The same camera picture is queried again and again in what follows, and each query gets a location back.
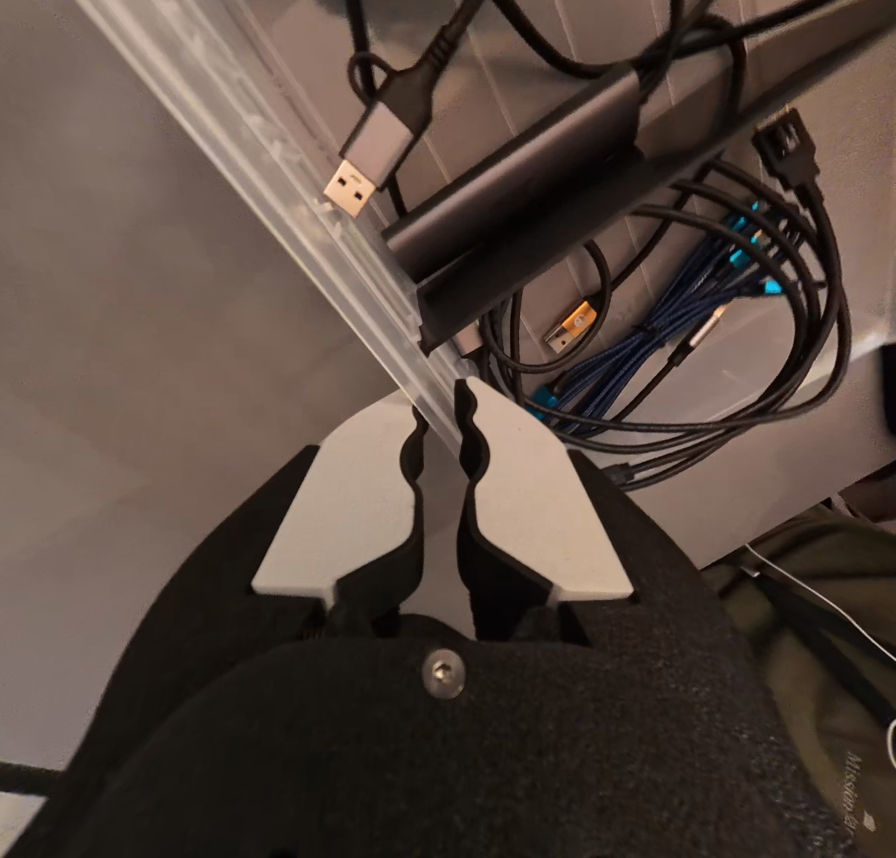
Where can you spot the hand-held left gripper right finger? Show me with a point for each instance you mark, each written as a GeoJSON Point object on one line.
{"type": "Point", "coordinates": [546, 515]}

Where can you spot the clear plastic bin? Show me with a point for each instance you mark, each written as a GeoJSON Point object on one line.
{"type": "Point", "coordinates": [210, 67]}

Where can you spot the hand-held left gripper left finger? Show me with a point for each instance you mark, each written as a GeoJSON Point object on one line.
{"type": "Point", "coordinates": [350, 515]}

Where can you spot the grey USB hub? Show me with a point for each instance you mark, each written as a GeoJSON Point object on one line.
{"type": "Point", "coordinates": [525, 172]}

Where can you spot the black bin divider plate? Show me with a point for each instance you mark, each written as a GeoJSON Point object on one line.
{"type": "Point", "coordinates": [560, 249]}

